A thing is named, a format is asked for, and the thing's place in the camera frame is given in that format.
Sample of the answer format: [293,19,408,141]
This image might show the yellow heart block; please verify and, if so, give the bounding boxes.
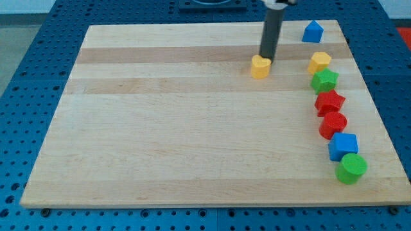
[250,55,272,79]

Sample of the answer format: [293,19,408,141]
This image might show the blue cube block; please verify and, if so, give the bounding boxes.
[328,132,359,162]

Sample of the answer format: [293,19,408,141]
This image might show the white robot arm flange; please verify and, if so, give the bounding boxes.
[262,0,298,10]

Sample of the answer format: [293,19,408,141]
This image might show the red star block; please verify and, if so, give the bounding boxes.
[315,89,345,117]

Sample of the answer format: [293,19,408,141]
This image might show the red cylinder block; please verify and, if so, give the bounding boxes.
[319,112,347,140]

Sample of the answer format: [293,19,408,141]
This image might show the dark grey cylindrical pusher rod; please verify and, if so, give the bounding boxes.
[259,8,284,62]

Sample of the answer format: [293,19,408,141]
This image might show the green star block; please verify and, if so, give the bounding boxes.
[311,67,339,95]

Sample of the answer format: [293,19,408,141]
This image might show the wooden board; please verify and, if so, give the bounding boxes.
[20,20,410,209]

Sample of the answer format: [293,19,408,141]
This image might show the blue pentagon house block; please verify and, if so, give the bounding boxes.
[302,21,324,43]

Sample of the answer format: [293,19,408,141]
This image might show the yellow hexagon block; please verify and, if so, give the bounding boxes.
[308,51,332,74]

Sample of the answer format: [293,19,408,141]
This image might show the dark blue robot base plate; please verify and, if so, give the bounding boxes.
[177,0,247,12]

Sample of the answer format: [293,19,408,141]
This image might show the green cylinder block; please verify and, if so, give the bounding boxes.
[335,153,368,185]

